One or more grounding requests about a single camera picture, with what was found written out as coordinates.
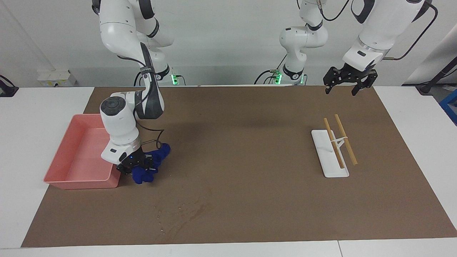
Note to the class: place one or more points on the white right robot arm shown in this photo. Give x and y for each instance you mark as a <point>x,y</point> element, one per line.
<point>117,117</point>

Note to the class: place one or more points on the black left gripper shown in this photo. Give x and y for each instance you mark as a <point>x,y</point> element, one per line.
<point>357,74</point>

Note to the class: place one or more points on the blue towel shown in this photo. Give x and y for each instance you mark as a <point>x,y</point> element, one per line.
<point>144,177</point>

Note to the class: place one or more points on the white wall socket box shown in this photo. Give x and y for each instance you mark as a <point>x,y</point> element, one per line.
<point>55,76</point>

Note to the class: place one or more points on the wooden dowel rod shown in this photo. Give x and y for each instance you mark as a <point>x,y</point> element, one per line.
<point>332,139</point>
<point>344,137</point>

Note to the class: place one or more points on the white rectangular rack tray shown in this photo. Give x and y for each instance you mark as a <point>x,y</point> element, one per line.
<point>330,160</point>

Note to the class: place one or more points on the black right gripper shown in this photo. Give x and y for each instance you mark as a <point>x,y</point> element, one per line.
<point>134,161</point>

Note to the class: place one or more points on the black clamp mount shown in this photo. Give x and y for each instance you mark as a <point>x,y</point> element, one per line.
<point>7,89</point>

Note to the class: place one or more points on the pink plastic bin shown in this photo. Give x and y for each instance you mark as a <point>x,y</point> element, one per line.
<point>78,157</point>

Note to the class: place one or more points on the brown table mat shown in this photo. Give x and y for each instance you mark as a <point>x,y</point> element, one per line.
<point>228,142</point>

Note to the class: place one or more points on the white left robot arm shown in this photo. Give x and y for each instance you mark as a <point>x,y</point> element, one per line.
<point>303,39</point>

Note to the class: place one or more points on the spilled water puddle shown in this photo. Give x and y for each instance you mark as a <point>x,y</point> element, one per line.
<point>182,212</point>

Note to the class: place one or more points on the black stand leg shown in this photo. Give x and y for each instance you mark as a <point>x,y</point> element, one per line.
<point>437,76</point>

